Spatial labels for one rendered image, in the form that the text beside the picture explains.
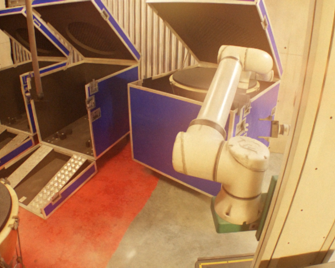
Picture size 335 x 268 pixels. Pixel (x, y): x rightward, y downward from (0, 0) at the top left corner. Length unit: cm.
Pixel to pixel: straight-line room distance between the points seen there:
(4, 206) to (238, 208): 104
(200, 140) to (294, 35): 223
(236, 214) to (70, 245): 149
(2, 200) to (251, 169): 114
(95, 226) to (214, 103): 155
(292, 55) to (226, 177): 226
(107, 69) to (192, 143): 268
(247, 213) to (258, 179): 14
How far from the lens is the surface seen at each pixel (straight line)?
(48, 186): 267
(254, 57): 131
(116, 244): 210
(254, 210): 98
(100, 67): 355
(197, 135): 93
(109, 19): 267
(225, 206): 97
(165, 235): 213
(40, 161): 303
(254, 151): 88
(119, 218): 228
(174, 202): 241
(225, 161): 88
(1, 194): 146
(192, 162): 90
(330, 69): 71
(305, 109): 70
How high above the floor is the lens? 161
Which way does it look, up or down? 25 degrees down
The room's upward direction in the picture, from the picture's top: 1 degrees clockwise
